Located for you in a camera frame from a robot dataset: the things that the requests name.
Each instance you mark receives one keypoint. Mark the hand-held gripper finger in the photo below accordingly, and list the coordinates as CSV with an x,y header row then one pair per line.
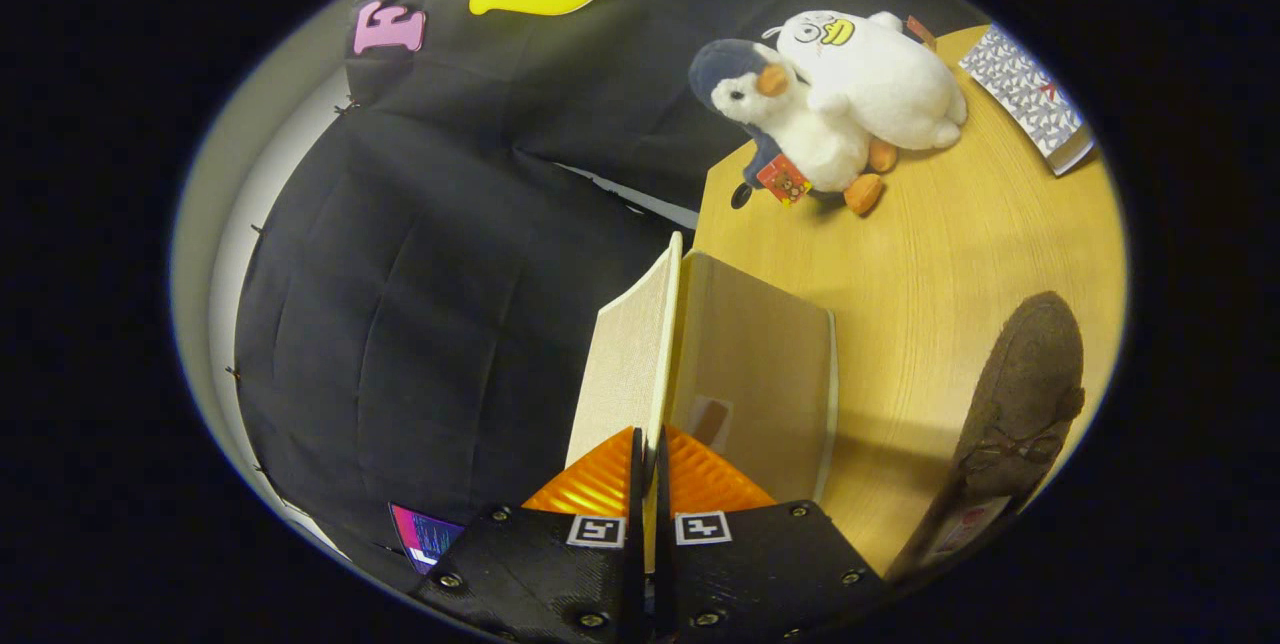
x,y
637,564
662,564

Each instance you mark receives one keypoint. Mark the beige fabric storage box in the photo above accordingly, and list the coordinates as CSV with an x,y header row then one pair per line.
x,y
750,364

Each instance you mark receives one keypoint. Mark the brown fuzzy slipper shoe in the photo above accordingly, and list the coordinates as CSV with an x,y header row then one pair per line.
x,y
1020,394

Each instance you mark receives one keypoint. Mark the pink blue computer monitor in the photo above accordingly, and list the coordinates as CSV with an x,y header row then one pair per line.
x,y
425,534

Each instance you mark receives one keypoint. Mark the grey white penguin plush toy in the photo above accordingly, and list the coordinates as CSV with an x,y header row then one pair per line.
x,y
810,139

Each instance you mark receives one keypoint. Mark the white duck plush toy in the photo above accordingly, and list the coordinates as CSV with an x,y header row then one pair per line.
x,y
880,84

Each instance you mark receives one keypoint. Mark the grey patterned white book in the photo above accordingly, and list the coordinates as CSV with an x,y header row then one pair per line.
x,y
1030,94

